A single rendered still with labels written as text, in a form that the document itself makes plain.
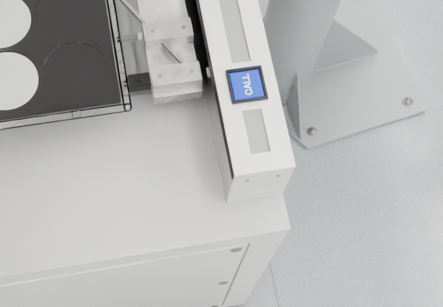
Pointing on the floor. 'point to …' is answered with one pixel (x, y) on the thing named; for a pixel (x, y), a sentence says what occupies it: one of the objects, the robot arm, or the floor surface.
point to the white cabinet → (151, 278)
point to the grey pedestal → (334, 59)
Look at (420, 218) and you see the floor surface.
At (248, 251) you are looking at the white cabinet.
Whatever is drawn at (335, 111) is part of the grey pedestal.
